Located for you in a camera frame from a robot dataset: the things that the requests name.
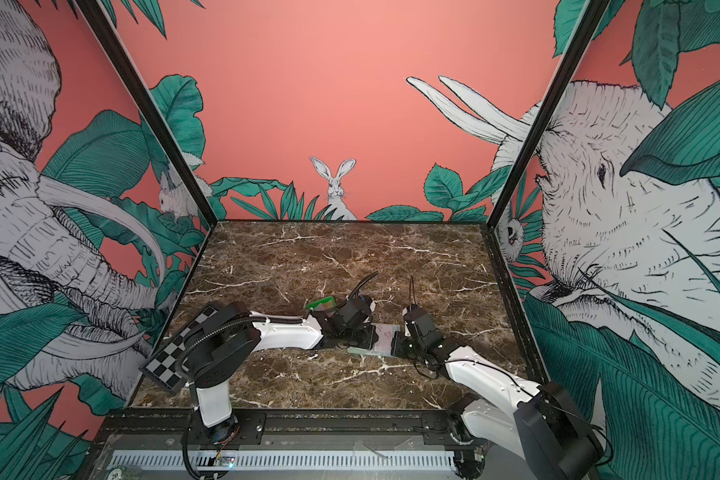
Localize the green plastic card tray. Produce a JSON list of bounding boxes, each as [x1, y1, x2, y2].
[[305, 296, 336, 311]]

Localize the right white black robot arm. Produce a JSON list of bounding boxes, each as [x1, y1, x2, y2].
[[391, 304, 605, 479]]

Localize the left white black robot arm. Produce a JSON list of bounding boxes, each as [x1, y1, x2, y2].
[[174, 293, 378, 428]]

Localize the black white checkerboard plate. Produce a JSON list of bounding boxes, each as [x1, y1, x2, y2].
[[139, 304, 219, 395]]

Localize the black front mounting rail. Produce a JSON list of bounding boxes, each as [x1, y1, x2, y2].
[[96, 400, 516, 447]]

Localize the white perforated cable duct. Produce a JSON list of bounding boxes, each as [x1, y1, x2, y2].
[[107, 450, 456, 473]]

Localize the right black frame post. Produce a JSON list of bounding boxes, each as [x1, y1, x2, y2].
[[487, 0, 609, 230]]

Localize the black frame post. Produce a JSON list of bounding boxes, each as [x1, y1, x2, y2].
[[487, 0, 609, 230], [75, 0, 218, 230]]

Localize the left black frame post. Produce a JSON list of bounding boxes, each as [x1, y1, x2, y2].
[[75, 0, 218, 230]]

